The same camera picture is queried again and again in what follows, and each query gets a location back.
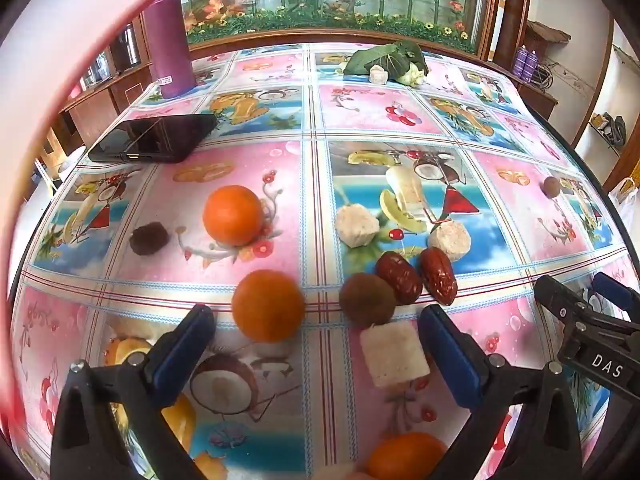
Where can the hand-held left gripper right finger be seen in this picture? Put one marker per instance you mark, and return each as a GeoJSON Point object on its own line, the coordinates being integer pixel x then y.
{"type": "Point", "coordinates": [452, 360]}

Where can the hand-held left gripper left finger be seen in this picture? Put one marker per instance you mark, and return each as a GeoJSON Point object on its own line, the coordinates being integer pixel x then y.
{"type": "Point", "coordinates": [180, 360]}

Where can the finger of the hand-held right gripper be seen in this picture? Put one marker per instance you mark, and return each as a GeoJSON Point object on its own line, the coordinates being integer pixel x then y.
{"type": "Point", "coordinates": [555, 295]}
{"type": "Point", "coordinates": [612, 287]}

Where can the beige cake piece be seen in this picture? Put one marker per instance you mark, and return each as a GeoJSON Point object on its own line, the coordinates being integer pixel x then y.
{"type": "Point", "coordinates": [356, 227]}
{"type": "Point", "coordinates": [395, 355]}
{"type": "Point", "coordinates": [450, 241]}

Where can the red date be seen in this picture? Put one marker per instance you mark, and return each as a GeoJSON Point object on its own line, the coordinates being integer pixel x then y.
{"type": "Point", "coordinates": [440, 275]}
{"type": "Point", "coordinates": [400, 277]}

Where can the orange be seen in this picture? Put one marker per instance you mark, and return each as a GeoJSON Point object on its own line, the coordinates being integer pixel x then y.
{"type": "Point", "coordinates": [268, 306]}
{"type": "Point", "coordinates": [232, 215]}
{"type": "Point", "coordinates": [405, 455]}

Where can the white plastic bag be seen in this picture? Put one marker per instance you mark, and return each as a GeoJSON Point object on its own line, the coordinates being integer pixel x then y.
{"type": "Point", "coordinates": [627, 191]}

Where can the small brown longan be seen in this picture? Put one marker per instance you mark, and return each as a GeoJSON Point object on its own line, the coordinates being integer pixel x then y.
{"type": "Point", "coordinates": [552, 186]}

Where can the dark dried date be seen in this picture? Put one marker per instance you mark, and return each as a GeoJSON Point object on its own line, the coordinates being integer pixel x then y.
{"type": "Point", "coordinates": [147, 238]}

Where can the black smartphone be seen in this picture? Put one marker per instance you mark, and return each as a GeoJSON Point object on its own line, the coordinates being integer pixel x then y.
{"type": "Point", "coordinates": [150, 137]}

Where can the purple spray can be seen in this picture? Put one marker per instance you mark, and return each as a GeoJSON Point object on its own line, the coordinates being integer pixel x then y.
{"type": "Point", "coordinates": [524, 62]}
{"type": "Point", "coordinates": [533, 66]}

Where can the wooden cabinet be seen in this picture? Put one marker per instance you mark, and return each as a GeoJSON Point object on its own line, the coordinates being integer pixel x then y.
{"type": "Point", "coordinates": [110, 95]}

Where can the small white cake piece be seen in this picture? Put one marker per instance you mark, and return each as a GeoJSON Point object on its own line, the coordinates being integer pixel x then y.
{"type": "Point", "coordinates": [378, 76]}

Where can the green leafy vegetable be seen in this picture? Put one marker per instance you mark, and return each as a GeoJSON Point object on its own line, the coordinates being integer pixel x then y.
{"type": "Point", "coordinates": [385, 57]}

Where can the purple bottle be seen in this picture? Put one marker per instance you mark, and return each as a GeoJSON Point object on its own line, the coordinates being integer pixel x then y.
{"type": "Point", "coordinates": [170, 50]}

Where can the glass aquarium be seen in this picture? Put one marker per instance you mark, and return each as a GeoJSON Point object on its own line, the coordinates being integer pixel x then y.
{"type": "Point", "coordinates": [325, 0]}

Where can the wooden wall shelf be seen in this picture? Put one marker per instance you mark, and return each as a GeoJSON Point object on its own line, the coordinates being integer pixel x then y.
{"type": "Point", "coordinates": [542, 35]}

